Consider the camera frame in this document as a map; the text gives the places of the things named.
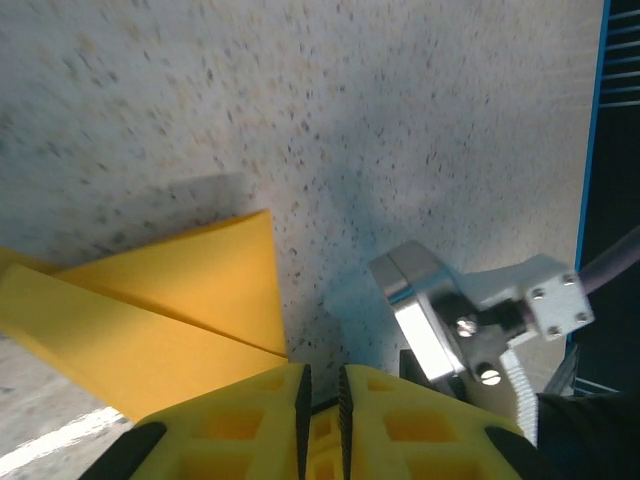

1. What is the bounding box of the white ribbed cable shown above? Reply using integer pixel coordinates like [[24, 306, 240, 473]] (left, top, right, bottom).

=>
[[499, 347, 540, 446]]

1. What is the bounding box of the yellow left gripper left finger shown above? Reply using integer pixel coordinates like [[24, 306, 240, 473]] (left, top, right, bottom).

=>
[[134, 363, 314, 480]]

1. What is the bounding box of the blue table border trim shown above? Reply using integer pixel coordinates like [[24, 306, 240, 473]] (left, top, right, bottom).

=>
[[574, 0, 614, 271]]

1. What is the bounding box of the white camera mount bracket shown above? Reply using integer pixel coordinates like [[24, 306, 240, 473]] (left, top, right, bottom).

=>
[[462, 253, 596, 351]]

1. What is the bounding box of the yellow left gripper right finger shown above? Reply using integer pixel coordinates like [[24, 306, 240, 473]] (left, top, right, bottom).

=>
[[337, 364, 526, 480]]

